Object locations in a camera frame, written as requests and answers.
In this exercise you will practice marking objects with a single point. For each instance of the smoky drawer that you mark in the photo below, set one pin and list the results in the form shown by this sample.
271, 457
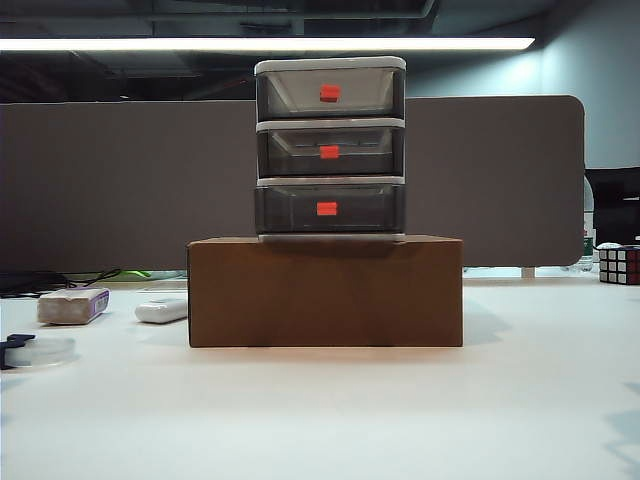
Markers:
280, 215
290, 102
282, 161

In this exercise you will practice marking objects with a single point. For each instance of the smoky drawer between two drawers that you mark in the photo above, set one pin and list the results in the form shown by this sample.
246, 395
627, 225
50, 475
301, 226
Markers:
282, 161

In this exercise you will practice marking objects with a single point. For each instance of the smoky drawer under cabinet lid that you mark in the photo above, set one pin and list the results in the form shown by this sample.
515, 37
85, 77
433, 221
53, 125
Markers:
290, 102

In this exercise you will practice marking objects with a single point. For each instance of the brown cardboard box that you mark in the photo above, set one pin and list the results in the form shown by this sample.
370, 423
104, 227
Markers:
325, 295

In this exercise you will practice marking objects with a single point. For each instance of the white remote control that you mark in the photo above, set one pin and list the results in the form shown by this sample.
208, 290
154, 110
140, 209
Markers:
160, 311

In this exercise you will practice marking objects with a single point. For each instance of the green object behind partition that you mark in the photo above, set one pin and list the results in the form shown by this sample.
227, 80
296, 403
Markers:
135, 274

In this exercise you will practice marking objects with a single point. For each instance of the grey-brown desk partition panel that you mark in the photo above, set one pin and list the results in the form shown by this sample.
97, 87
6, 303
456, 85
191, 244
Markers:
125, 190

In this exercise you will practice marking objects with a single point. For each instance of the long ceiling light strip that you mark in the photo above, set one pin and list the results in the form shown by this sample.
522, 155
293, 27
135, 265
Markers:
250, 43

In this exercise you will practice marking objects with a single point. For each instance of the white partition foot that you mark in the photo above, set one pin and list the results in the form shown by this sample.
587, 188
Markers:
527, 272

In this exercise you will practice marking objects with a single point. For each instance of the beige block with purple label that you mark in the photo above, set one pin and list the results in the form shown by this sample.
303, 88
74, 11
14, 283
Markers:
70, 307

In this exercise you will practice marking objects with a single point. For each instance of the clear plastic bottle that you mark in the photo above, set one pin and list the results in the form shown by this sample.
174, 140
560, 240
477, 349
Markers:
589, 230

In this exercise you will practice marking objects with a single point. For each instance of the black monitor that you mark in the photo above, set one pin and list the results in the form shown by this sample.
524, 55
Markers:
615, 205

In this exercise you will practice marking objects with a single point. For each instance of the black rubiks cube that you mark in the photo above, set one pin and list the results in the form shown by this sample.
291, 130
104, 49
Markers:
620, 265

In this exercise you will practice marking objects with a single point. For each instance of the white plastic drawer cabinet frame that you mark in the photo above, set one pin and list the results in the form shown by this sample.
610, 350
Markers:
330, 63

